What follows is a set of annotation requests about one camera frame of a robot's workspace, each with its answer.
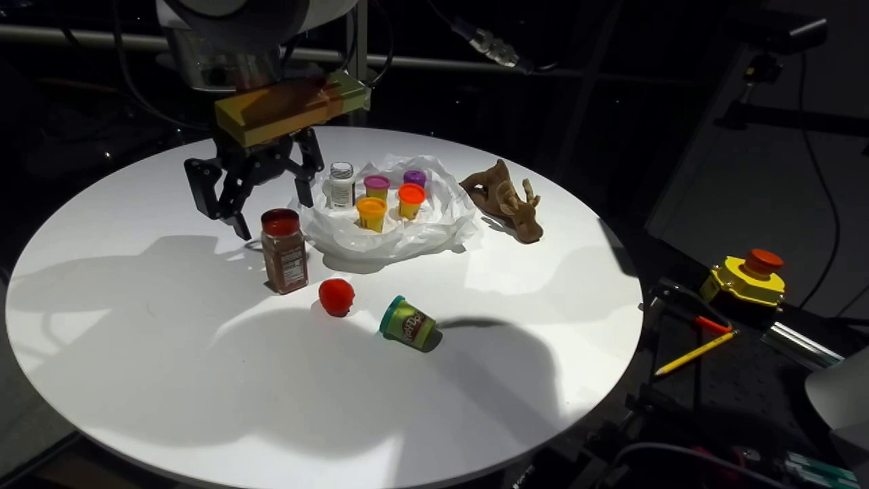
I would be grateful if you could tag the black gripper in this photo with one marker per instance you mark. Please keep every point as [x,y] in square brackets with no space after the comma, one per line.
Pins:
[262,162]

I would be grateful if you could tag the white pill bottle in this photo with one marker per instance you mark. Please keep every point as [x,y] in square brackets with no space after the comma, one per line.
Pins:
[339,187]

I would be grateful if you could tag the yellow lid dough tub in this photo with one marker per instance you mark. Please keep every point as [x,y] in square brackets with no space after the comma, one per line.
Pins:
[369,213]

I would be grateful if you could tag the orange lid dough tub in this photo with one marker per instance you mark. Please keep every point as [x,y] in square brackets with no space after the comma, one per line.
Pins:
[411,201]

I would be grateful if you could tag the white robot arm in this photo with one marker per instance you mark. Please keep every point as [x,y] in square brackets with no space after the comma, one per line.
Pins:
[246,30]

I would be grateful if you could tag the clear plastic bag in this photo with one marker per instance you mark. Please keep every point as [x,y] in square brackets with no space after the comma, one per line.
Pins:
[442,225]

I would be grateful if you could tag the red lid spice jar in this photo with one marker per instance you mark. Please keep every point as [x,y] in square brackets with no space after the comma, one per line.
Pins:
[284,254]

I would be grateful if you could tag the small red dough tub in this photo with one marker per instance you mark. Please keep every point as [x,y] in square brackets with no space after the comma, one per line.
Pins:
[334,297]

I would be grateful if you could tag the green dough tub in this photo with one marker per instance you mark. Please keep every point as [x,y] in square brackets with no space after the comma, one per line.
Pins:
[407,325]

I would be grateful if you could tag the metal railing bar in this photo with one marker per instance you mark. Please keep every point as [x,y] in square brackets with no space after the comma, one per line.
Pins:
[83,35]

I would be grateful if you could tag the brown plush moose toy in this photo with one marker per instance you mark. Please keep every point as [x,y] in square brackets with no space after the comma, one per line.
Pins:
[503,198]

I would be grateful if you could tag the yellow pencil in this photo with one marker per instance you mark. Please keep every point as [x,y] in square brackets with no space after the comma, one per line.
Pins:
[696,350]

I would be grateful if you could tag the yellow emergency stop button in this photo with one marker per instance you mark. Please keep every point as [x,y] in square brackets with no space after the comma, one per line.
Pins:
[747,274]

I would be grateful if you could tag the aluminium profile bar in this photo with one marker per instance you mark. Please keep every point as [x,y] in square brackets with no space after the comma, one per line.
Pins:
[802,342]

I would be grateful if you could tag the white rounded object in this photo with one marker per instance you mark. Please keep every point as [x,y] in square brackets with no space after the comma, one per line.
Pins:
[843,397]

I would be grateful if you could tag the yellow green wrist camera box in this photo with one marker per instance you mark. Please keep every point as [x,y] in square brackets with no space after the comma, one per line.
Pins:
[288,110]

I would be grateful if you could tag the black camera on stand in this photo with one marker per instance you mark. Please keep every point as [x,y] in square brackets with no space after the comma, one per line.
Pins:
[770,35]

